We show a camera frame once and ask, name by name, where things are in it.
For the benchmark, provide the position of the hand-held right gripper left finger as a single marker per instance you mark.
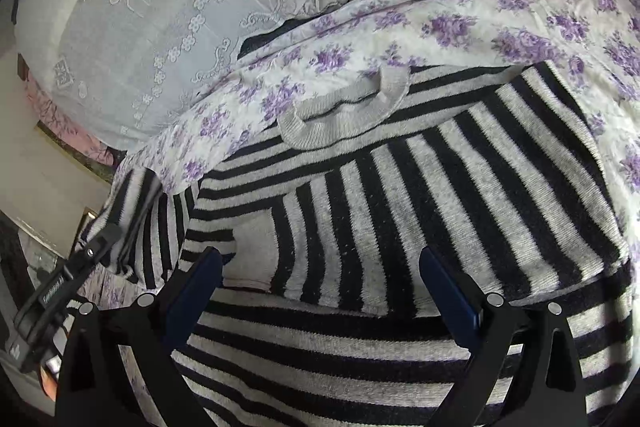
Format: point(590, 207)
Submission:
point(196, 283)

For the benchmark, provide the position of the pink patterned bedding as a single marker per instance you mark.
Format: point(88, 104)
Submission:
point(70, 134)

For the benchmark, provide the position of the white embroidered lace cover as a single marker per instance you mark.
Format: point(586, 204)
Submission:
point(165, 2)

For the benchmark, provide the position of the black and grey striped sweater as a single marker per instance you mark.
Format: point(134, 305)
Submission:
point(400, 227)

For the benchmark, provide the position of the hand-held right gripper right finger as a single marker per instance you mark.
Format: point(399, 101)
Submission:
point(449, 288)

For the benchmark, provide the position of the purple floral bed sheet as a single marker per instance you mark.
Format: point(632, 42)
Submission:
point(480, 22)

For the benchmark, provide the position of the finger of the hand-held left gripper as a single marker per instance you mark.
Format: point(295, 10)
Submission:
point(98, 245)

